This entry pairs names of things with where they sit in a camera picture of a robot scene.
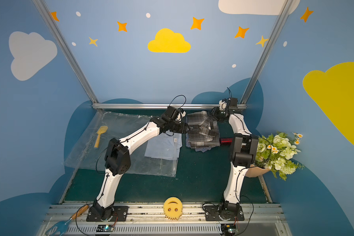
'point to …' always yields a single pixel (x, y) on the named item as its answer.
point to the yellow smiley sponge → (172, 207)
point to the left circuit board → (105, 228)
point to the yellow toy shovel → (102, 130)
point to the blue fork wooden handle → (60, 228)
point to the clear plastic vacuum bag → (84, 156)
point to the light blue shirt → (165, 145)
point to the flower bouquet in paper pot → (275, 153)
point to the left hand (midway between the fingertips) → (190, 128)
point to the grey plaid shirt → (204, 131)
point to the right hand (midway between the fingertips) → (212, 112)
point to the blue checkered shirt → (202, 149)
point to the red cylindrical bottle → (226, 141)
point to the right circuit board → (228, 229)
